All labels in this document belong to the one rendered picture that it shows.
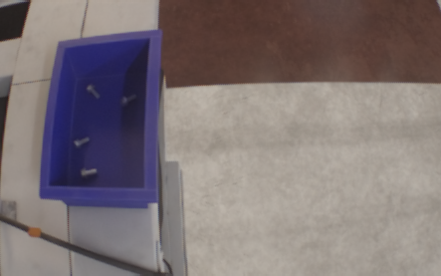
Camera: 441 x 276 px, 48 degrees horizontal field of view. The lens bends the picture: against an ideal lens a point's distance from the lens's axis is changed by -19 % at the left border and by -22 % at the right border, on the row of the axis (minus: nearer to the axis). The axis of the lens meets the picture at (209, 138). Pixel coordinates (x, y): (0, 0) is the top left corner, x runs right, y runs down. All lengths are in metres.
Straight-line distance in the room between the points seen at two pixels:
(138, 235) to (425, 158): 1.25
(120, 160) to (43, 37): 0.27
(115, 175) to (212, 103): 1.03
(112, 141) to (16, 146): 0.16
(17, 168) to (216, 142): 1.00
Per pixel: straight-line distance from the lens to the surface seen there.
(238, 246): 1.59
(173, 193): 1.19
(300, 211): 1.64
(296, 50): 1.89
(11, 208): 0.78
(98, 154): 0.77
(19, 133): 0.83
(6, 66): 0.91
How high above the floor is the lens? 1.52
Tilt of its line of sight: 63 degrees down
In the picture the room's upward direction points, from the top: 1 degrees counter-clockwise
